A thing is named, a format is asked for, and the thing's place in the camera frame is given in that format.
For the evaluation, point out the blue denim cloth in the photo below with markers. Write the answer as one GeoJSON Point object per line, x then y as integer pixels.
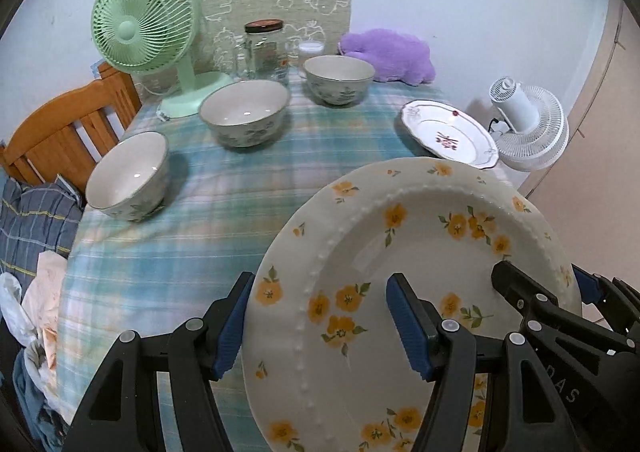
{"type": "Point", "coordinates": [35, 397]}

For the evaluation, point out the glass jar with dark lid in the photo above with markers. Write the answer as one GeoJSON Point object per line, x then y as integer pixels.
{"type": "Point", "coordinates": [262, 52]}

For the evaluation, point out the plaid tablecloth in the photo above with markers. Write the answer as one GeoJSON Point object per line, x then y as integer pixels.
{"type": "Point", "coordinates": [200, 232]}

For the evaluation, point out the yellow flower large plate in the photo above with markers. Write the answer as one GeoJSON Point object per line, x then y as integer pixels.
{"type": "Point", "coordinates": [420, 242]}

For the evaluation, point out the blue plaid pillow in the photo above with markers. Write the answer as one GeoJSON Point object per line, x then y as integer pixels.
{"type": "Point", "coordinates": [35, 222]}

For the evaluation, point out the small clear glass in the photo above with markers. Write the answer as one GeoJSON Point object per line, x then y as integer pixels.
{"type": "Point", "coordinates": [240, 57]}

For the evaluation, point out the white fan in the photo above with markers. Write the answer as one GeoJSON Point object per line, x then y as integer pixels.
{"type": "Point", "coordinates": [535, 127]}

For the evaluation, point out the floral ceramic bowl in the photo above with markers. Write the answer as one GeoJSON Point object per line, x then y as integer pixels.
{"type": "Point", "coordinates": [245, 107]}
{"type": "Point", "coordinates": [127, 177]}
{"type": "Point", "coordinates": [340, 75]}

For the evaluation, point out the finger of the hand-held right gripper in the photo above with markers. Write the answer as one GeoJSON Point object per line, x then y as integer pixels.
{"type": "Point", "coordinates": [587, 284]}
{"type": "Point", "coordinates": [520, 287]}

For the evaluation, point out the small scalloped floral plate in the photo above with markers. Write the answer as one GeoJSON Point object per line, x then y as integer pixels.
{"type": "Point", "coordinates": [445, 132]}

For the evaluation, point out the green desk fan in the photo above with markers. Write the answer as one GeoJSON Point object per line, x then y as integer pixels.
{"type": "Point", "coordinates": [130, 27]}

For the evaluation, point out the beige door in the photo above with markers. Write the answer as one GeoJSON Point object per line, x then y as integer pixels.
{"type": "Point", "coordinates": [605, 157]}

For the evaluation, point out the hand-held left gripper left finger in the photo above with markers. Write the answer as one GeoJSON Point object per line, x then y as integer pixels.
{"type": "Point", "coordinates": [229, 327]}

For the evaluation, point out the white cloth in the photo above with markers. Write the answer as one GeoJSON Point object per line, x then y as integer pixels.
{"type": "Point", "coordinates": [40, 292]}

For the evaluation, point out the purple plush toy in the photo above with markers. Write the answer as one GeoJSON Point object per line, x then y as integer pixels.
{"type": "Point", "coordinates": [390, 55]}

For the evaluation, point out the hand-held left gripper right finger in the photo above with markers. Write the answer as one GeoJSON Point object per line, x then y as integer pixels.
{"type": "Point", "coordinates": [411, 327]}

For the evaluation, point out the cotton swab container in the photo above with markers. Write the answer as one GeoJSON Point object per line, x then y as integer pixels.
{"type": "Point", "coordinates": [311, 49]}

